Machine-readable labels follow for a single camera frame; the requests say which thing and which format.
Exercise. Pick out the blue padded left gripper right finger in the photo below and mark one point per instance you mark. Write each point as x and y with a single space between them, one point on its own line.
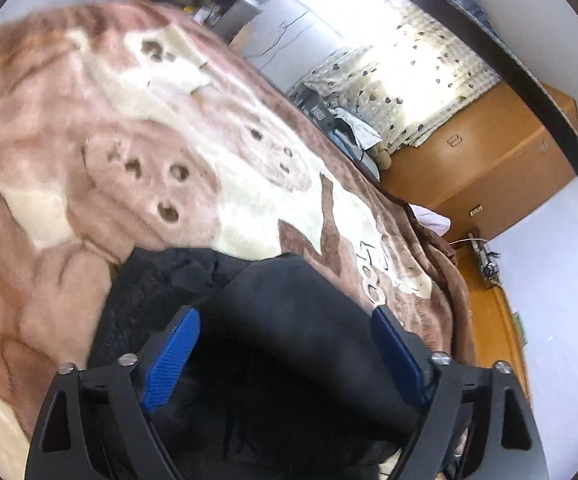
475 422

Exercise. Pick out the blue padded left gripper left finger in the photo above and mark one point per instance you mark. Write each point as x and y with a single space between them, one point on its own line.
96 423

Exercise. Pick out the black puffer jacket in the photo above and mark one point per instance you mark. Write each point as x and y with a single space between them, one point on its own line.
285 380

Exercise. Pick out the wooden headboard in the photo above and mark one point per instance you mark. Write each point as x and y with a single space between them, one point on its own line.
495 332

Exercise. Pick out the white pillow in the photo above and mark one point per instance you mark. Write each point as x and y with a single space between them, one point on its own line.
433 221

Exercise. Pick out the wooden wardrobe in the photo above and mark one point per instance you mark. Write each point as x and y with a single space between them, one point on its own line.
486 169

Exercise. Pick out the brown cream plush blanket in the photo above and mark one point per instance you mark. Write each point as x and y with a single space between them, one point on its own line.
127 125

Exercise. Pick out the pile of items by window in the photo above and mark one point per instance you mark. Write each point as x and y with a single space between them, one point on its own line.
356 139

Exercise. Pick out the heart patterned cream curtain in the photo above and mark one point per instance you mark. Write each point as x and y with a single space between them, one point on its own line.
407 82

